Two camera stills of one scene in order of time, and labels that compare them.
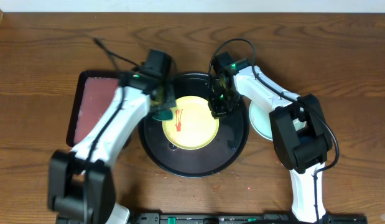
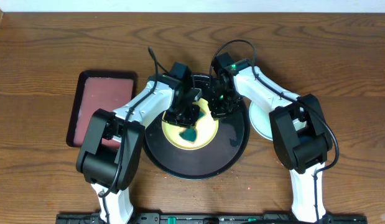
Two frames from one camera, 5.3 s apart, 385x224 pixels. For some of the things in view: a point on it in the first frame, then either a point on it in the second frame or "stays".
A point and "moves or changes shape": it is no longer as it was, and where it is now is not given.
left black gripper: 163,101 -> 182,115
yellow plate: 193,126 stays
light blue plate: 259,119 stays
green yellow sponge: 165,114 moves or changes shape
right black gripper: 217,111 stays
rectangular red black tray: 93,91 stays
